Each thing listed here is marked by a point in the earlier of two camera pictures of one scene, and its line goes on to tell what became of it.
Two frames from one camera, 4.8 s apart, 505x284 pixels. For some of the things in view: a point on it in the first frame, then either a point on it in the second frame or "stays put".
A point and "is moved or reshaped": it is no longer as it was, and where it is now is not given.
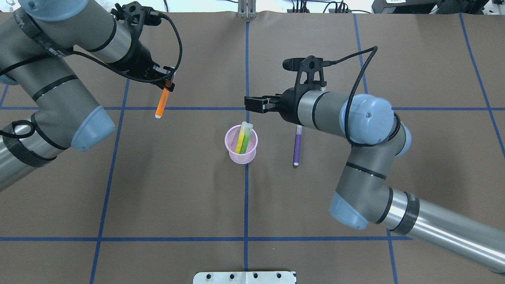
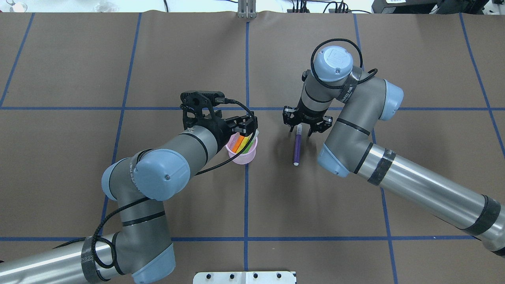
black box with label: x=404 y=6 stays put
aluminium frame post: x=247 y=9 stays put
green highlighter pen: x=248 y=129 is moved or reshaped
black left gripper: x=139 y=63 → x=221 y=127
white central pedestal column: x=246 y=277 stays put
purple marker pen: x=297 y=145 stays put
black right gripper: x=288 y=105 → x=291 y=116
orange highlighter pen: x=163 y=99 → x=238 y=143
